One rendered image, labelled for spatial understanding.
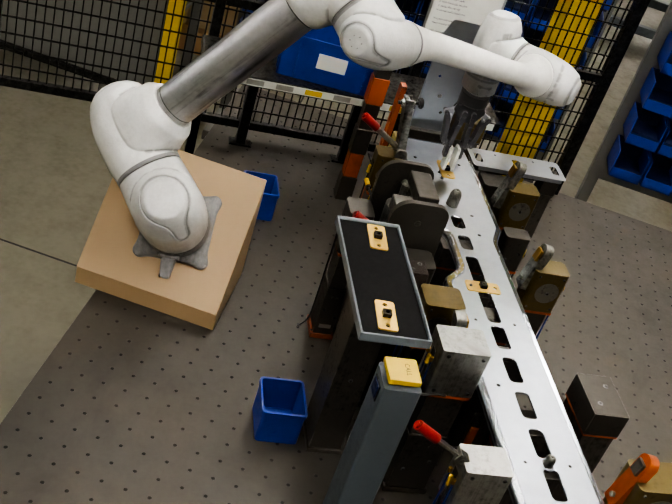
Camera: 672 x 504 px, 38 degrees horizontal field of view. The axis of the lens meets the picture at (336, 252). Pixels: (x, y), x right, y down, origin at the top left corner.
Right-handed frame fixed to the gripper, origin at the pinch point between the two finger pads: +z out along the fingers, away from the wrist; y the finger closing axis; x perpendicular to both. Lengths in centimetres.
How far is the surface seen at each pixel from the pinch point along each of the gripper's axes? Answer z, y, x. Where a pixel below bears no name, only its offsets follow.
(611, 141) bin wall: 54, 125, 137
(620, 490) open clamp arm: 4, 12, -106
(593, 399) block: 3, 14, -83
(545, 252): -2.8, 13.5, -42.2
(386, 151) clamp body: 1.6, -17.6, -0.2
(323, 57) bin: -4.6, -32.5, 35.7
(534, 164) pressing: 6.9, 32.5, 17.0
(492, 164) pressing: 6.8, 17.9, 12.5
